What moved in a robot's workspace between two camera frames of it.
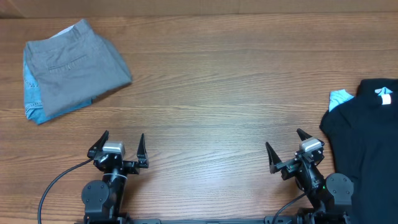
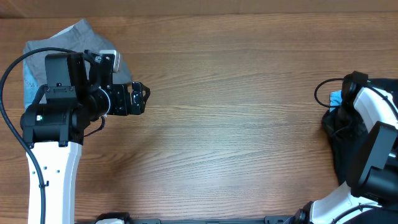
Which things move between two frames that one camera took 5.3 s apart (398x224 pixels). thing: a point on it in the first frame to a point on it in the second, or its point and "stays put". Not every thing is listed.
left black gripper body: (129, 167) to (118, 104)
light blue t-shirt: (337, 96) stays put
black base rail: (153, 221) stays put
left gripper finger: (142, 154) to (140, 94)
